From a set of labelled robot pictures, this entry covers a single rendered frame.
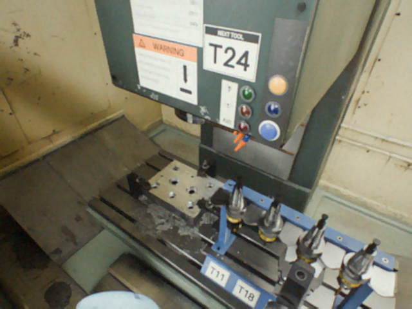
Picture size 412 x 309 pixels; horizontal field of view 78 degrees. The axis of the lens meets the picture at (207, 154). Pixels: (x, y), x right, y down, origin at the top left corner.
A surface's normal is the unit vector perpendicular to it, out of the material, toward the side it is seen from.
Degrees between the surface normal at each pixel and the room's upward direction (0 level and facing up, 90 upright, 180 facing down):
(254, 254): 0
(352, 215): 0
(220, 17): 90
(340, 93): 90
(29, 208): 24
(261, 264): 0
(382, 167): 90
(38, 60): 90
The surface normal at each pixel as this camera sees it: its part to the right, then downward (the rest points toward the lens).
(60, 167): 0.36, -0.57
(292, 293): -0.53, 0.06
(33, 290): 0.18, -0.90
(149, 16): -0.57, 0.50
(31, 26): 0.82, 0.37
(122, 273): -0.08, -0.83
